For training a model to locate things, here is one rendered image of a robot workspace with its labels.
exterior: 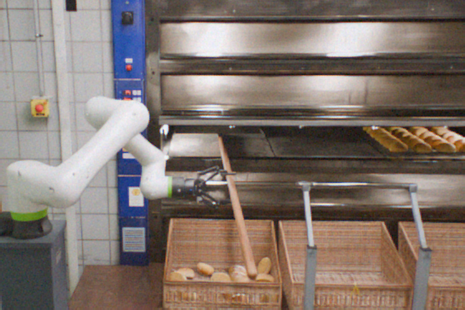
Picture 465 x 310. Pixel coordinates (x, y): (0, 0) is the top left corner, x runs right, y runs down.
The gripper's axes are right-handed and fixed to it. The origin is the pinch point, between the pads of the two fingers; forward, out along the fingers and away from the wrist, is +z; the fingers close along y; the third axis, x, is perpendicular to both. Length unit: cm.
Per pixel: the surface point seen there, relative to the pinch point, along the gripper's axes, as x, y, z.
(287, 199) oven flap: -50, 23, 33
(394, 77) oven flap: -54, -40, 84
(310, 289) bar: 8, 44, 35
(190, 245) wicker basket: -46, 48, -18
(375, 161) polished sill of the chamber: -51, 3, 78
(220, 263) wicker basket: -43, 57, -2
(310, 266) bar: 8.1, 33.2, 34.1
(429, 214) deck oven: -51, 32, 108
